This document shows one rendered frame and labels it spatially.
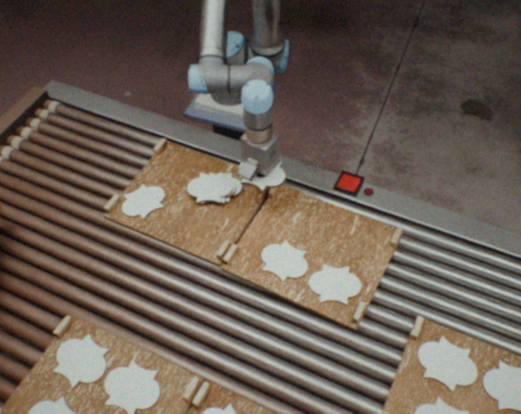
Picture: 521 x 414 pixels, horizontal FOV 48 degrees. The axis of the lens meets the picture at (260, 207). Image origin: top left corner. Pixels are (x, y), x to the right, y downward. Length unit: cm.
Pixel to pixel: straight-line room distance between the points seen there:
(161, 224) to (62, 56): 251
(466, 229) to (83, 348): 112
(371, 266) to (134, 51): 273
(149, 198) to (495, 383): 108
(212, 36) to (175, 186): 51
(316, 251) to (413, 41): 254
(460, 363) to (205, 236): 77
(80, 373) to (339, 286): 70
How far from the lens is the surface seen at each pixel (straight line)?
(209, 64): 154
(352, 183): 183
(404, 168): 316
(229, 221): 173
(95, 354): 158
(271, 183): 162
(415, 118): 344
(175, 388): 150
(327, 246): 167
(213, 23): 161
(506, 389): 155
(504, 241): 181
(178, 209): 178
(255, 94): 142
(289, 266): 162
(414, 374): 152
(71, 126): 217
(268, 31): 193
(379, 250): 168
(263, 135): 150
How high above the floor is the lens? 232
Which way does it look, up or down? 52 degrees down
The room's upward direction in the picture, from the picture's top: 4 degrees counter-clockwise
